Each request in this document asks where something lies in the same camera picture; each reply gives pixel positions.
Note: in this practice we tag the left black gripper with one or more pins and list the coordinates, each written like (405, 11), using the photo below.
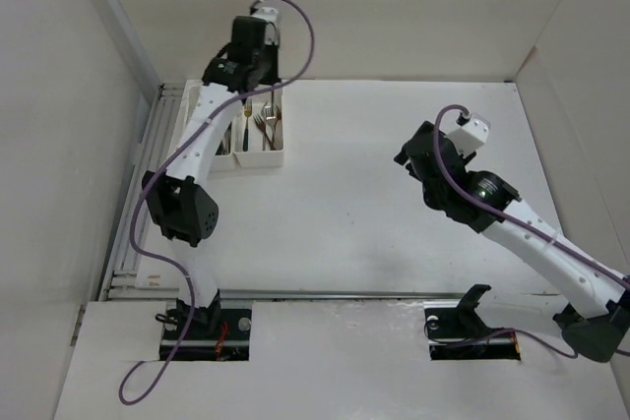
(275, 51)

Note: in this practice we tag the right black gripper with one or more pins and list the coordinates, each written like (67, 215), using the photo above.
(463, 157)

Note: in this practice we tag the gold fork green handle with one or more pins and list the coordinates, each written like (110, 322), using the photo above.
(247, 113)

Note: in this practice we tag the silver fork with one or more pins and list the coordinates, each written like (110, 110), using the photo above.
(268, 132)
(270, 108)

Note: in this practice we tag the rose gold fork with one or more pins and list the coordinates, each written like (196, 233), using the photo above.
(274, 125)

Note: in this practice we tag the silver spoon long handle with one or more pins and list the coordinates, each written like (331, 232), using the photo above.
(224, 147)

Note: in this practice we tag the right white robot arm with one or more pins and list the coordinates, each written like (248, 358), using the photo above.
(590, 308)

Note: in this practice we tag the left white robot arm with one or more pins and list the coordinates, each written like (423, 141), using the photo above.
(178, 198)

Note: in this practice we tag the white divided utensil tray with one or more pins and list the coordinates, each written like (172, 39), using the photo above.
(258, 156)

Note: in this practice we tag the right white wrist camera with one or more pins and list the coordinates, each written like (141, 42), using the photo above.
(471, 134)

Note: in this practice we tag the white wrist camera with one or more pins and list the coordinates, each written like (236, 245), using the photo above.
(272, 18)
(471, 134)

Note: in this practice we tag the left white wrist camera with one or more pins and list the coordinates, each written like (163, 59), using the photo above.
(272, 18)

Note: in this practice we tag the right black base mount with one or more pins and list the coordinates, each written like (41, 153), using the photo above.
(457, 333)

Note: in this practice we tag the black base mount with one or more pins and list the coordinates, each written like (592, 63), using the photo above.
(226, 340)
(457, 333)

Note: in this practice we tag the aluminium rail frame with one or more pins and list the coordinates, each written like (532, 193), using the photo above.
(147, 155)

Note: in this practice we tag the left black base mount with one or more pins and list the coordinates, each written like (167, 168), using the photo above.
(226, 340)

